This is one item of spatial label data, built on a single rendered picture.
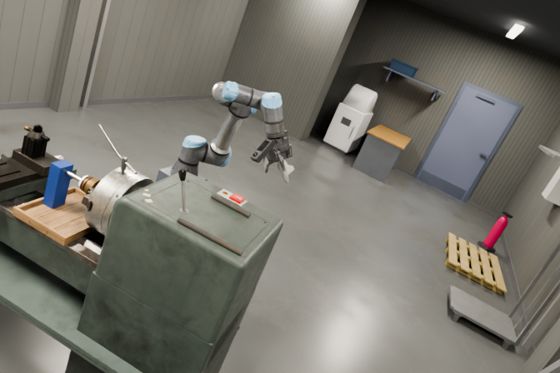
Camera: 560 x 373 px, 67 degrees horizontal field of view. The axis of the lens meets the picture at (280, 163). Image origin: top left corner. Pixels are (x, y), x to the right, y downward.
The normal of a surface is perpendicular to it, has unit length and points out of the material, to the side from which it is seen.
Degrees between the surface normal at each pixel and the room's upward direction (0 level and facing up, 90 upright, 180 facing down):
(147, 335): 90
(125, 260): 90
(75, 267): 90
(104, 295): 90
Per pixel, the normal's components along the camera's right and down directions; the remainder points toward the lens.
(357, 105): -0.31, -0.15
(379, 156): -0.39, 0.18
